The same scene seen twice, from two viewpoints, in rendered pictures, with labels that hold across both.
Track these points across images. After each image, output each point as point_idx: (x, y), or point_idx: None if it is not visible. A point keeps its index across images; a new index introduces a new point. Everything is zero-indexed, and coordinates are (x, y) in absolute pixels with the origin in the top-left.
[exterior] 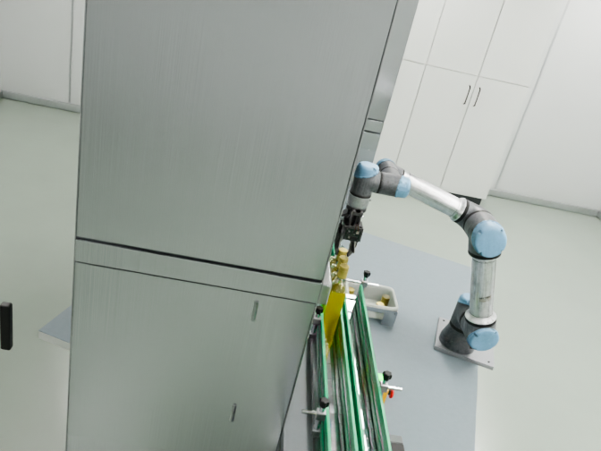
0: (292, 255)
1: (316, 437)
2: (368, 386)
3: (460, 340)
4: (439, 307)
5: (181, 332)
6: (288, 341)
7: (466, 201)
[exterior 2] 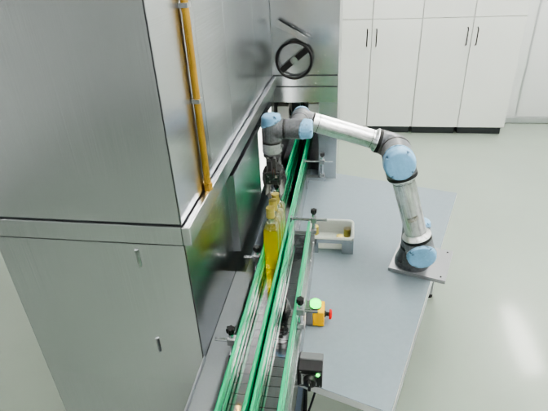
0: (146, 206)
1: None
2: None
3: None
4: None
5: (92, 282)
6: (175, 280)
7: (380, 131)
